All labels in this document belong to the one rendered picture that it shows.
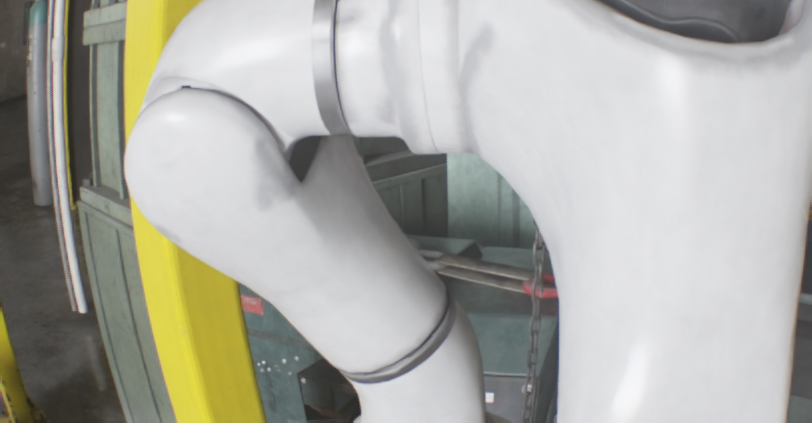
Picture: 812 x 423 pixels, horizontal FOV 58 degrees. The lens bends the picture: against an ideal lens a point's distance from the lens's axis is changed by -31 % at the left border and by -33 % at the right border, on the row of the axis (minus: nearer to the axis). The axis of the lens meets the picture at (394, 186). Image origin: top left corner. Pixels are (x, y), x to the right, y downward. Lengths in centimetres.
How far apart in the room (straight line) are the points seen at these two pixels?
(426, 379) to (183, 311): 54
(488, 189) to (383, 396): 150
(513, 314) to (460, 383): 85
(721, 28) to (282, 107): 21
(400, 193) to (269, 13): 196
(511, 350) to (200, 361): 49
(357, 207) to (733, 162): 25
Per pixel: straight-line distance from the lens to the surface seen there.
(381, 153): 237
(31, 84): 616
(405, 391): 54
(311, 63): 41
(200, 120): 42
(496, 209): 202
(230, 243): 46
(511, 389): 135
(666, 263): 32
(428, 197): 243
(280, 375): 154
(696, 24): 34
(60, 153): 382
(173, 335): 107
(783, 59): 31
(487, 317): 140
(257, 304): 150
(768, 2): 35
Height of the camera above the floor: 134
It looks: 13 degrees down
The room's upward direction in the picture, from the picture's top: 3 degrees counter-clockwise
